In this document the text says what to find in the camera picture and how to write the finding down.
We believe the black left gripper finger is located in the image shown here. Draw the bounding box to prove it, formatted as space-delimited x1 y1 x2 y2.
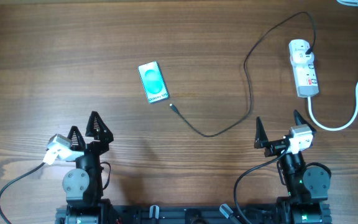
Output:
67 126 86 152
85 111 108 137

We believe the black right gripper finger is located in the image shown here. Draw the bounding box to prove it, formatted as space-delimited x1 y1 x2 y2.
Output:
293 110 316 134
254 116 269 149

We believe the teal screen smartphone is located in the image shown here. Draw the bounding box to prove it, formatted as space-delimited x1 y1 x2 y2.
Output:
138 61 169 104

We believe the black charger cable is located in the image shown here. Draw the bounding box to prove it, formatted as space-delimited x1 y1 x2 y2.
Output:
169 11 318 138

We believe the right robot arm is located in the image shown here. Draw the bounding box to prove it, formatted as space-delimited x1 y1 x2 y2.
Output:
254 110 333 223

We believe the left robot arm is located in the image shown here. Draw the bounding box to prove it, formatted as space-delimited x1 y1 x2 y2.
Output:
55 111 120 224

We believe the white USB charger plug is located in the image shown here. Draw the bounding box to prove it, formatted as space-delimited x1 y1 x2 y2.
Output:
290 50 314 67

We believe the white power strip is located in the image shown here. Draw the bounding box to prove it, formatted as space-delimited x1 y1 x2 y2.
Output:
288 39 319 98

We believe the black right camera cable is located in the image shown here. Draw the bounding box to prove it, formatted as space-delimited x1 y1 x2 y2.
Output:
233 146 290 224

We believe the black camera cable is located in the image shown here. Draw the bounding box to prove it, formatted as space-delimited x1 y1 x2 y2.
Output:
233 146 290 224
0 161 47 224

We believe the black left camera cable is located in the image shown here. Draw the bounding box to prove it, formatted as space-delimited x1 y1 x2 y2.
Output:
0 161 47 224

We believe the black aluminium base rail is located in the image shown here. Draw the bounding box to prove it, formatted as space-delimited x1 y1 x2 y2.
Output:
55 203 333 224

